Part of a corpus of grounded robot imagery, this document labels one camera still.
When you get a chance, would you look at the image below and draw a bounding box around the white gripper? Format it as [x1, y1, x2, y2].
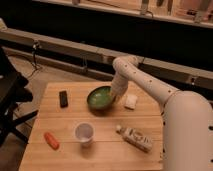
[110, 77, 128, 103]

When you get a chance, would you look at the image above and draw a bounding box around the green ceramic bowl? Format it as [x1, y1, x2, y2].
[87, 86, 115, 110]

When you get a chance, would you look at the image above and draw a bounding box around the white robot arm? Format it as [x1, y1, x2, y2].
[111, 56, 213, 171]

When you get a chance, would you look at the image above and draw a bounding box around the white folded cloth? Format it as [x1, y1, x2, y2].
[124, 94, 138, 110]

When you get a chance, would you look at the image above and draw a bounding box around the white plastic bottle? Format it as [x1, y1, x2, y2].
[116, 125, 153, 152]

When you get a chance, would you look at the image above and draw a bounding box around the black rectangular block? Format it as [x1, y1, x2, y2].
[59, 91, 68, 108]

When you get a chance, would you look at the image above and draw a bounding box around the clear plastic cup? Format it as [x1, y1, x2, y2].
[75, 123, 94, 148]

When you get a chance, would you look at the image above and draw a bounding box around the wooden table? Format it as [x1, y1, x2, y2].
[20, 82, 162, 171]

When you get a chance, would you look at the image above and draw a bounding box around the orange carrot toy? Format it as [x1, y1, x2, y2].
[44, 132, 60, 150]

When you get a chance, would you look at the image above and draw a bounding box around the black chair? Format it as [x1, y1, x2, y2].
[0, 45, 38, 147]

